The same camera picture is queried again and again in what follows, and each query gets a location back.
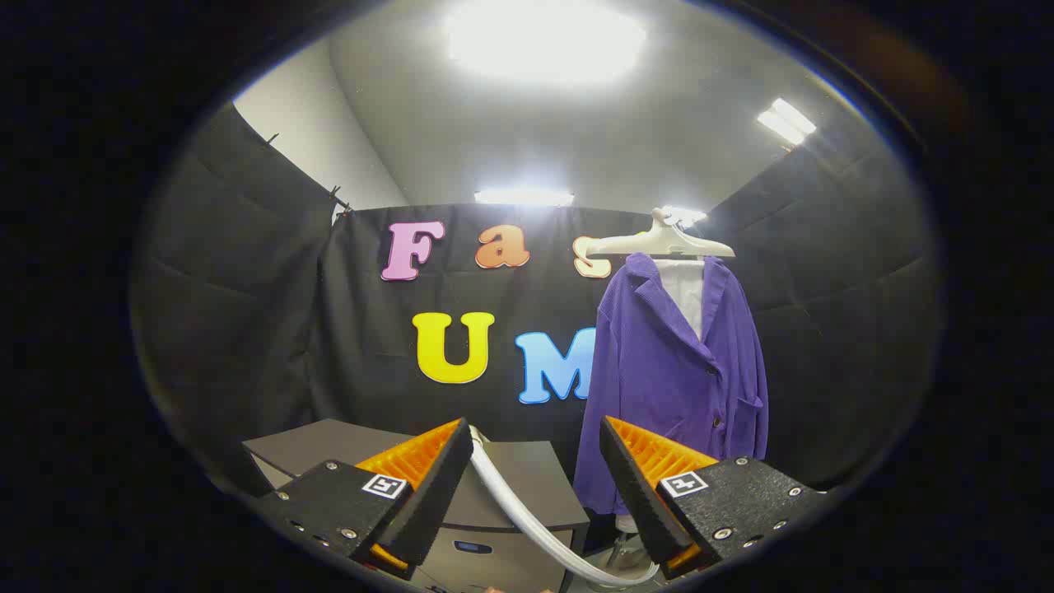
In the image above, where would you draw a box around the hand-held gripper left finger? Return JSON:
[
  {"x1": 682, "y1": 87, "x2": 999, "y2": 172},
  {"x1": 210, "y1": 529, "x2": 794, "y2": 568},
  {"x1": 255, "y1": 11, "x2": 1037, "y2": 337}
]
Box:
[{"x1": 255, "y1": 418, "x2": 475, "y2": 581}]

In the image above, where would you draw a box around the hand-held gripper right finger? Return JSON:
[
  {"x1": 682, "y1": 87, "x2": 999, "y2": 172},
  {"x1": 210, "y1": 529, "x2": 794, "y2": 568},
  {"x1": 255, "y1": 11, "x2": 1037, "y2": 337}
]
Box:
[{"x1": 599, "y1": 416, "x2": 828, "y2": 581}]

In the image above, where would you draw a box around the purple corduroy jacket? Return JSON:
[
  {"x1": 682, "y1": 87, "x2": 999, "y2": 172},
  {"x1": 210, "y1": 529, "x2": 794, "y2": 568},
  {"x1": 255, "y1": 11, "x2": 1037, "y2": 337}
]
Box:
[{"x1": 572, "y1": 252, "x2": 771, "y2": 516}]

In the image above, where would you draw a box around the white shirt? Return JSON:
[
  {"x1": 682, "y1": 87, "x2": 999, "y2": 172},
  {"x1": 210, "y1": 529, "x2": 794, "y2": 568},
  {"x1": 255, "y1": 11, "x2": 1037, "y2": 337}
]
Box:
[{"x1": 655, "y1": 258, "x2": 707, "y2": 340}]

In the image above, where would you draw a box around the white clothes hanger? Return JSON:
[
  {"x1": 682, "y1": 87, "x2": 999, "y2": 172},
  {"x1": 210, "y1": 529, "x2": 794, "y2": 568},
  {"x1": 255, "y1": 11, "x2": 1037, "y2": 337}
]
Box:
[{"x1": 585, "y1": 208, "x2": 736, "y2": 260}]

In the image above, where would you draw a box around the black backdrop cloth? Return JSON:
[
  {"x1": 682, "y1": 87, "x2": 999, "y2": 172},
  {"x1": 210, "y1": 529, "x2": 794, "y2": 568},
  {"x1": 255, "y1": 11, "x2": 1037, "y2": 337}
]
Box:
[{"x1": 132, "y1": 103, "x2": 940, "y2": 495}]

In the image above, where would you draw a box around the long ceiling light panel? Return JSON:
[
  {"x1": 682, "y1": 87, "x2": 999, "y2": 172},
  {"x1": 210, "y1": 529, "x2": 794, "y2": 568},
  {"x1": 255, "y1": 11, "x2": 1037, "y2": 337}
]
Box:
[{"x1": 473, "y1": 188, "x2": 576, "y2": 207}]

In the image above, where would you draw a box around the twin ceiling light panel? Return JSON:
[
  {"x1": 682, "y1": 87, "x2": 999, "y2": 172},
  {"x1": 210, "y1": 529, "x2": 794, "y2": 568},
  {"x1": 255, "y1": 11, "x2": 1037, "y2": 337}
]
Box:
[{"x1": 758, "y1": 97, "x2": 818, "y2": 147}]

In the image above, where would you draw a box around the large round ceiling light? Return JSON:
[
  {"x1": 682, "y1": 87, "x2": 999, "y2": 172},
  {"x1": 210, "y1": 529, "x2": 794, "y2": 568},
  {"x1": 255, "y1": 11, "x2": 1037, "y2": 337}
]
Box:
[{"x1": 445, "y1": 0, "x2": 647, "y2": 83}]

